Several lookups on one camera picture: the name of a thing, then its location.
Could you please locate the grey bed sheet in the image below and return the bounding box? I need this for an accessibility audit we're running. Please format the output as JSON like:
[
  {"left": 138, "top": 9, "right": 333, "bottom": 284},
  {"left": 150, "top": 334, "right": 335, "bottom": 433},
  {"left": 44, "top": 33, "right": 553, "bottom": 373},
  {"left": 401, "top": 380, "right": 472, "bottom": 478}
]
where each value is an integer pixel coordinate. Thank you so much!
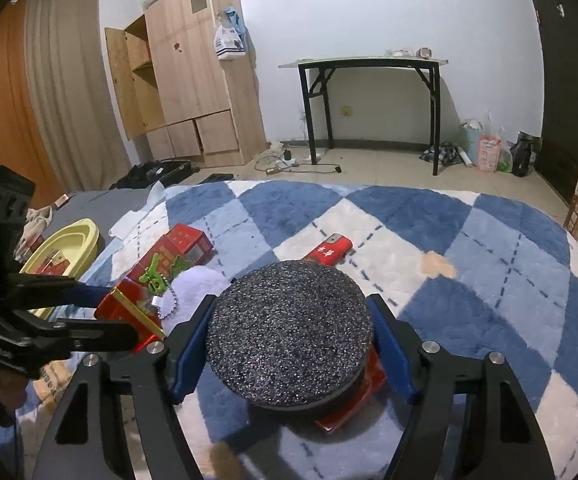
[{"left": 29, "top": 187, "right": 165, "bottom": 241}]

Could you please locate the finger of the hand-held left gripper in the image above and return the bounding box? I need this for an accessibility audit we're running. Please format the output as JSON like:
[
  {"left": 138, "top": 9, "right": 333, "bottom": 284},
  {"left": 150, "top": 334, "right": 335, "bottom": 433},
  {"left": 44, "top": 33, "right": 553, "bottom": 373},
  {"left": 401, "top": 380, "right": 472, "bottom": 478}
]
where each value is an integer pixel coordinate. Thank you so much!
[
  {"left": 34, "top": 317, "right": 139, "bottom": 362},
  {"left": 16, "top": 272, "right": 115, "bottom": 312}
]

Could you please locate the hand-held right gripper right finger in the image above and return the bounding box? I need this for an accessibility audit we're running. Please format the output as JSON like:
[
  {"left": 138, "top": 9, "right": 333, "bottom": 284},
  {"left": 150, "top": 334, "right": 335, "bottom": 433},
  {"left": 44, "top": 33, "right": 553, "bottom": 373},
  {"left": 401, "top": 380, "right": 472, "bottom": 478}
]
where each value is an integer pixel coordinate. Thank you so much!
[{"left": 366, "top": 294, "right": 557, "bottom": 480}]

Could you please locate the white plastic bag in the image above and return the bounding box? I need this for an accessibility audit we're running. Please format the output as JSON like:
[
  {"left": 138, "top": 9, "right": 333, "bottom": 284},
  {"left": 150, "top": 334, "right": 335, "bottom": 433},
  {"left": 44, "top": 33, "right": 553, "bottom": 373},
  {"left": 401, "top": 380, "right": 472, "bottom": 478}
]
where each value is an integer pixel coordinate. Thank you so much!
[{"left": 213, "top": 6, "right": 248, "bottom": 61}]

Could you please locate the red capped tube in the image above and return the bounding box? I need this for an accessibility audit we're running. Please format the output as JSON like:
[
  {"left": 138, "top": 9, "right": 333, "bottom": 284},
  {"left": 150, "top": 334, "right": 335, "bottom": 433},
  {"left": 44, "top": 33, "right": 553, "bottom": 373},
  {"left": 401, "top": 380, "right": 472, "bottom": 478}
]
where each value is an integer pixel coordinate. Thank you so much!
[{"left": 301, "top": 232, "right": 354, "bottom": 267}]

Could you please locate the pink packet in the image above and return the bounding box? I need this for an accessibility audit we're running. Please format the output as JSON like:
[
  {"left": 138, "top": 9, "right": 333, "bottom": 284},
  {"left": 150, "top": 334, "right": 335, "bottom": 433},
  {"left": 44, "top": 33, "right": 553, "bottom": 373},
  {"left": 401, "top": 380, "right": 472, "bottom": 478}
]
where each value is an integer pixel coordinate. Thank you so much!
[{"left": 476, "top": 135, "right": 500, "bottom": 172}]

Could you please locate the blue white checked blanket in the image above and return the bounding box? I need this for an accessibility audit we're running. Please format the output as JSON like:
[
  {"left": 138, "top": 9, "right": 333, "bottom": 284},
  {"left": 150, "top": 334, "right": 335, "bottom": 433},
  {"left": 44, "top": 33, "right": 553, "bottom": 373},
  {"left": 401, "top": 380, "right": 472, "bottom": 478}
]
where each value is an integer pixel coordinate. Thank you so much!
[{"left": 0, "top": 180, "right": 578, "bottom": 480}]

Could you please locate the pale plastic bag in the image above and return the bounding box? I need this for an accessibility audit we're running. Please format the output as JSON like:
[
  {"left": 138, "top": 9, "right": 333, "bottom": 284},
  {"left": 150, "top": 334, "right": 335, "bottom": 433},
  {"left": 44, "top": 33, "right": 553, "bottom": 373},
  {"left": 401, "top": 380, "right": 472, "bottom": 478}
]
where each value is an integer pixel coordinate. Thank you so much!
[{"left": 459, "top": 119, "right": 484, "bottom": 162}]

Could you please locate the yellow plastic basin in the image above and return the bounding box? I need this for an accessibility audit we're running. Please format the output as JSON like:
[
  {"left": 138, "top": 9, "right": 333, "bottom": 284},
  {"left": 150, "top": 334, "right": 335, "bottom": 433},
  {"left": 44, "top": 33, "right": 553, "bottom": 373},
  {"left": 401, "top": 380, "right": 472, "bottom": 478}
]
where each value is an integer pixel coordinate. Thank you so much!
[{"left": 18, "top": 218, "right": 101, "bottom": 321}]

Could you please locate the black bottle on floor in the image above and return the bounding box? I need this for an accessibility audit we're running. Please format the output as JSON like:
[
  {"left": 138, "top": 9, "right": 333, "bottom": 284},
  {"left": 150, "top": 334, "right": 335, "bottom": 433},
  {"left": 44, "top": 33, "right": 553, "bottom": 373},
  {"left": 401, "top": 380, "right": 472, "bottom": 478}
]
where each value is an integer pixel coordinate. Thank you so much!
[{"left": 511, "top": 131, "right": 540, "bottom": 177}]

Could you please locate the small red box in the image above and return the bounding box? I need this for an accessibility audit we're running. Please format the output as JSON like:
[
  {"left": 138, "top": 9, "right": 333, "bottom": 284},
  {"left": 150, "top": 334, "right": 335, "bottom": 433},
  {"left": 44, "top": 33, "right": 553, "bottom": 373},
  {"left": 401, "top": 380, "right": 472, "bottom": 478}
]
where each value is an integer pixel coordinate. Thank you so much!
[{"left": 165, "top": 223, "right": 214, "bottom": 265}]

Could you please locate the beige curtain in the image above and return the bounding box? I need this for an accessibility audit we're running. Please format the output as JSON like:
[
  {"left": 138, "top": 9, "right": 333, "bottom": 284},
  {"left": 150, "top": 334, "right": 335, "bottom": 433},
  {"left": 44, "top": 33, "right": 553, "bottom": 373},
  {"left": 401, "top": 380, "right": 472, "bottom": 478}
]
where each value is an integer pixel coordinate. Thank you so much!
[{"left": 23, "top": 0, "right": 131, "bottom": 195}]

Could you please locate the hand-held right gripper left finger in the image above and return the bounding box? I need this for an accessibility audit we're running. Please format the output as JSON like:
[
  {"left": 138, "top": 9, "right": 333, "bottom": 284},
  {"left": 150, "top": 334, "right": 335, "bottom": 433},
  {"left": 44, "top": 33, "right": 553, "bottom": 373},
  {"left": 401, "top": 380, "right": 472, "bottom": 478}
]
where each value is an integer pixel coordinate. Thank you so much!
[{"left": 32, "top": 294, "right": 220, "bottom": 480}]

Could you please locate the lilac plush pouch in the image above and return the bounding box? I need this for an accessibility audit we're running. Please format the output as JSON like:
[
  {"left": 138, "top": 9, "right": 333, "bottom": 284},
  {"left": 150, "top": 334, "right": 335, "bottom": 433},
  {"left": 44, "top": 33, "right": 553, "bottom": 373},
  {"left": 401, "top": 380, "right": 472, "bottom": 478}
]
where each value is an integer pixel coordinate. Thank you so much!
[{"left": 161, "top": 266, "right": 230, "bottom": 333}]

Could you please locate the black folding table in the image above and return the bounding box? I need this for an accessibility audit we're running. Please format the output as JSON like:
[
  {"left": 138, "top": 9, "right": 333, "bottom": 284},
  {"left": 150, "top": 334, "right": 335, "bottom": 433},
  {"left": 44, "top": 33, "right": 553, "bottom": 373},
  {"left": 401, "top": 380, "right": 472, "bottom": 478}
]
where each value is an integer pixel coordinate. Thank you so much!
[{"left": 278, "top": 56, "right": 450, "bottom": 177}]

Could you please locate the orange wooden panel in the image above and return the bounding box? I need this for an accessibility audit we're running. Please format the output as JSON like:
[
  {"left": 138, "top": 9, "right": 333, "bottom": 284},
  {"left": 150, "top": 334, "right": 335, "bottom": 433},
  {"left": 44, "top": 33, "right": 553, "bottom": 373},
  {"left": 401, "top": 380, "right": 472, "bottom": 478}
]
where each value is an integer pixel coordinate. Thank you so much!
[{"left": 0, "top": 0, "right": 65, "bottom": 207}]

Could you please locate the plaid cloth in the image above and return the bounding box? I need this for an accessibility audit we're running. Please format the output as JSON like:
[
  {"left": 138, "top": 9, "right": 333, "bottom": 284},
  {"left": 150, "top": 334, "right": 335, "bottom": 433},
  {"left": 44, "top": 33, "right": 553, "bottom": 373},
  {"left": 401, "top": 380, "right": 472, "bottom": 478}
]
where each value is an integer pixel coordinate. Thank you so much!
[{"left": 419, "top": 142, "right": 464, "bottom": 167}]

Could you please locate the dark door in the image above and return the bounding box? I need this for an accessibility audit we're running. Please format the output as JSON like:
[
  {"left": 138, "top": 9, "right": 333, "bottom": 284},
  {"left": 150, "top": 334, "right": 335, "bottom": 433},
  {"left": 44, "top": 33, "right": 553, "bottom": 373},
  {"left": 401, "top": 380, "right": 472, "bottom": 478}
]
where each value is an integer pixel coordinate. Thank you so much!
[{"left": 519, "top": 0, "right": 578, "bottom": 206}]

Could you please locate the light wooden wardrobe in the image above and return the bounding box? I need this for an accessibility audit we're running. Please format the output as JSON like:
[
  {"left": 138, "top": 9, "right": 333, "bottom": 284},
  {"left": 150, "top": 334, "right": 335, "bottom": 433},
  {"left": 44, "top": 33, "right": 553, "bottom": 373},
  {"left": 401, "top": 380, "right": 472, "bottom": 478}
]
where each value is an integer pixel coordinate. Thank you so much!
[{"left": 104, "top": 0, "right": 270, "bottom": 167}]

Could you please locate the large red box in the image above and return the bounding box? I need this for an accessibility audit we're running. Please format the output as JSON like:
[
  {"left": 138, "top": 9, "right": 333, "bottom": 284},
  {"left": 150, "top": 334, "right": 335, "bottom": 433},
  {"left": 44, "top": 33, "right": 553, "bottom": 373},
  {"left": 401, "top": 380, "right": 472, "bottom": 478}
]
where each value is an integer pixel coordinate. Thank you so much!
[{"left": 93, "top": 247, "right": 190, "bottom": 356}]

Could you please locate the black foam disc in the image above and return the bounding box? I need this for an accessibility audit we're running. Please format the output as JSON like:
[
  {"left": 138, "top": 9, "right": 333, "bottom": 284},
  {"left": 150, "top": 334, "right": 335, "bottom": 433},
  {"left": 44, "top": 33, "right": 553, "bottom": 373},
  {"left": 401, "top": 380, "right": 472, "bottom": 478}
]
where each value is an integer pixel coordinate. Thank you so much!
[{"left": 205, "top": 260, "right": 374, "bottom": 411}]

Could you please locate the red cigarette pack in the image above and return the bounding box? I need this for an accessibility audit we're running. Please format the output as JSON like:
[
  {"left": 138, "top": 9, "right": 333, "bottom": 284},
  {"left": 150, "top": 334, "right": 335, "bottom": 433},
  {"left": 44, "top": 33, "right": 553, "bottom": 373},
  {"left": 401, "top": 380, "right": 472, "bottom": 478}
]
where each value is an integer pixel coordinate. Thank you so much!
[{"left": 315, "top": 350, "right": 387, "bottom": 433}]

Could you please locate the green keychain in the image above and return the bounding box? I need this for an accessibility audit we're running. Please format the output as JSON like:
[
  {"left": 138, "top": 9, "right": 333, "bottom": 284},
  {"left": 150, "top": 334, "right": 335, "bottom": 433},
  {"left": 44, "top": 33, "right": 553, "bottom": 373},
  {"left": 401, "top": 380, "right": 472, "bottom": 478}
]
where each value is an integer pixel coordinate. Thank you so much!
[{"left": 138, "top": 254, "right": 190, "bottom": 306}]

